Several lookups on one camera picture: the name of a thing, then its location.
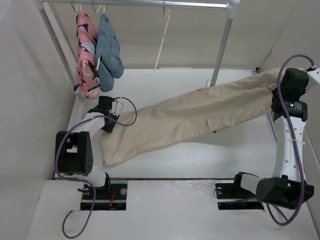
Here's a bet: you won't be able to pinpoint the beige trousers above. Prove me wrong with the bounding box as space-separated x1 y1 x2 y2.
101 68 280 166

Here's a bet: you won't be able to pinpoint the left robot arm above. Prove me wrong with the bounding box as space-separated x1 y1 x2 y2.
54 96 124 199

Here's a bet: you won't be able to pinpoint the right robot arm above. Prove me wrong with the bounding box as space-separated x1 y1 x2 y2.
231 66 320 210

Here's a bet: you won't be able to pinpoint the wooden hanger with pink shorts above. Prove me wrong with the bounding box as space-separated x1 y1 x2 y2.
71 1 98 71

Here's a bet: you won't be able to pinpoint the wooden hanger with denim shorts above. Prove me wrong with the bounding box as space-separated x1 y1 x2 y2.
91 1 106 70

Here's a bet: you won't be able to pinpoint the pink patterned shorts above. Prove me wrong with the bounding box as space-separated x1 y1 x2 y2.
73 10 100 100

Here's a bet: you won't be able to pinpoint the blue denim shorts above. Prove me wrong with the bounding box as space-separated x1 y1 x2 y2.
95 13 124 93

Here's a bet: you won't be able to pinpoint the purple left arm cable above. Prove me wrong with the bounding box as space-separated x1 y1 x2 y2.
54 97 138 239

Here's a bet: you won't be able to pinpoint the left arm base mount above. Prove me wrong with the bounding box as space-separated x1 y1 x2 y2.
78 179 128 211

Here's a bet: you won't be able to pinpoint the metal clothes rack frame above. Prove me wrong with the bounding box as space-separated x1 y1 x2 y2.
32 0 242 102

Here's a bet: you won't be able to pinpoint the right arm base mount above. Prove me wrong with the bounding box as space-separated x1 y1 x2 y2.
213 181 264 211

